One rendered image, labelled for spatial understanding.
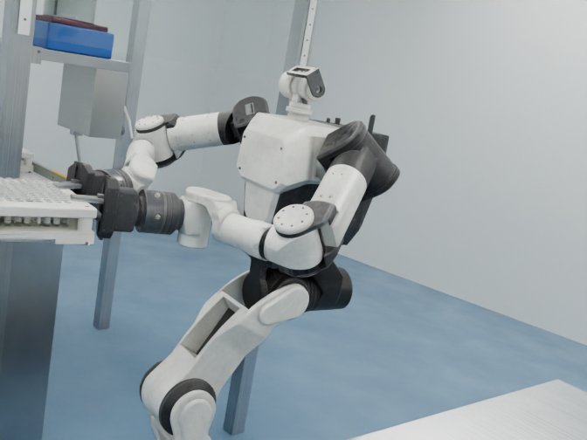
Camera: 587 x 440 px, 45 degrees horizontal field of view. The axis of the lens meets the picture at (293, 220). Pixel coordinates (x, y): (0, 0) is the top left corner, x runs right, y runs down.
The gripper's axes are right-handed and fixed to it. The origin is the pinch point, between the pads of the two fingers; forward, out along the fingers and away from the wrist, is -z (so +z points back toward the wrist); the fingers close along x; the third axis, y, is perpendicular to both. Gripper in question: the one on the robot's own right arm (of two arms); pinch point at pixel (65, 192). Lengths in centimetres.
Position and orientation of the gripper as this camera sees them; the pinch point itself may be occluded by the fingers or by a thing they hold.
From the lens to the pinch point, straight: 155.7
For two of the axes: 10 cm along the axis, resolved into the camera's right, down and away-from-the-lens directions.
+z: 3.9, -1.0, 9.1
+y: -9.0, -2.4, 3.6
